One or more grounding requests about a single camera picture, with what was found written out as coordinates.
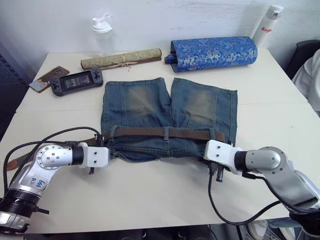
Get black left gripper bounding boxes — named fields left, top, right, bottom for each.
left=88, top=146, right=120, bottom=176

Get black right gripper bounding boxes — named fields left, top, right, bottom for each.
left=206, top=161, right=225, bottom=183

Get brown braided belt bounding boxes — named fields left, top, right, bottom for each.
left=6, top=125, right=226, bottom=172

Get blue denim shorts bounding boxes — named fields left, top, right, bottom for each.
left=100, top=76, right=238, bottom=163

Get white shoe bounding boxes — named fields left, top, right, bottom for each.
left=246, top=219, right=270, bottom=239

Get black handheld game console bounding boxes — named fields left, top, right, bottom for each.
left=49, top=68, right=105, bottom=98

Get brown patterned phone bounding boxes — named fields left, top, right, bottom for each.
left=37, top=65, right=71, bottom=84

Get clear shaker bottle white lid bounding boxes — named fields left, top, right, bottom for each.
left=90, top=12, right=116, bottom=57

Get blue brocade scroll case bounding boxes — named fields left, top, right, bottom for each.
left=170, top=36, right=259, bottom=74

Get dark blue cabinet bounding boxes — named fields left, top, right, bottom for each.
left=0, top=41, right=34, bottom=144

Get person in white clothing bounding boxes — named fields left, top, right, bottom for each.
left=291, top=48, right=320, bottom=111

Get black chair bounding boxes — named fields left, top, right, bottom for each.
left=285, top=39, right=320, bottom=81

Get white thermos bottle red print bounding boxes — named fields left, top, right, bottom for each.
left=251, top=4, right=286, bottom=50

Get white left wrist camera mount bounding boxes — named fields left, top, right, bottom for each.
left=78, top=142, right=110, bottom=168

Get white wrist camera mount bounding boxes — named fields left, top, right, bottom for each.
left=78, top=142, right=110, bottom=168
left=202, top=139, right=244, bottom=176

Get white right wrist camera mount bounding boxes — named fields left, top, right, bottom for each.
left=202, top=139, right=244, bottom=176

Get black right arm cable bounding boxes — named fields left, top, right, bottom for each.
left=207, top=170, right=283, bottom=226

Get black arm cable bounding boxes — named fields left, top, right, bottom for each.
left=2, top=126, right=105, bottom=198
left=207, top=170, right=283, bottom=226

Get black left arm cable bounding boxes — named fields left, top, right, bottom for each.
left=2, top=126, right=105, bottom=198

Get beige rolled scroll with string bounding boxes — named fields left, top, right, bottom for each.
left=80, top=47, right=163, bottom=72

